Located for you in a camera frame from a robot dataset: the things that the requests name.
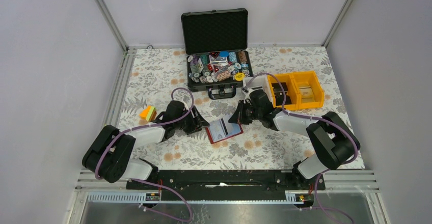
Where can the white slotted cable duct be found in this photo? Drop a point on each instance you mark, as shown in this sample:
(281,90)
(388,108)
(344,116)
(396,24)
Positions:
(194,197)

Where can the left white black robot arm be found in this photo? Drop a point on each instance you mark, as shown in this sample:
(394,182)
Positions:
(110,155)

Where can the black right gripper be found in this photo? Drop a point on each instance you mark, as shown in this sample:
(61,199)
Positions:
(238,116)

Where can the black card in yellow bin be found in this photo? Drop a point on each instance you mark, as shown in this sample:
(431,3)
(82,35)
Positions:
(279,95)

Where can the beige cards in yellow bin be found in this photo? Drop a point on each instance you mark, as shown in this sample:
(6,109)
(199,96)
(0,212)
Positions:
(306,92)

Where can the black poker chip case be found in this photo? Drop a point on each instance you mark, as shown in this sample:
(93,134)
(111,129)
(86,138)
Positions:
(215,44)

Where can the white plastic bin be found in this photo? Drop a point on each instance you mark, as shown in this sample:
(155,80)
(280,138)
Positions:
(255,83)

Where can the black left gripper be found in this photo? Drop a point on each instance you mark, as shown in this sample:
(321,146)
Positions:
(197,123)

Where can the yellow bin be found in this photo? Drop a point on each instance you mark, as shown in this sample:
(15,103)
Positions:
(289,88)
(310,79)

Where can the red leather card holder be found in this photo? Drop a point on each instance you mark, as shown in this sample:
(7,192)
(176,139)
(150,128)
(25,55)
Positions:
(233,129)

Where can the orange green sticky note block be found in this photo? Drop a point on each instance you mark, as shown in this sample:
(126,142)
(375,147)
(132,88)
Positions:
(148,114)

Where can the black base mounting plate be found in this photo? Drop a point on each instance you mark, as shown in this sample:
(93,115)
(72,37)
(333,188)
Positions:
(227,180)

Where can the white grey credit card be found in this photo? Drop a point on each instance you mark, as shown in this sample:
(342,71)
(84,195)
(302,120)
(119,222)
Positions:
(218,130)

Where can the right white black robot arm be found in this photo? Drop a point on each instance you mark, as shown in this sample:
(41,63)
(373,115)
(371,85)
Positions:
(333,142)

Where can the yellow round dealer chip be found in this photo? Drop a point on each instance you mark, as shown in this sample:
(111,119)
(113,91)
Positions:
(239,76)

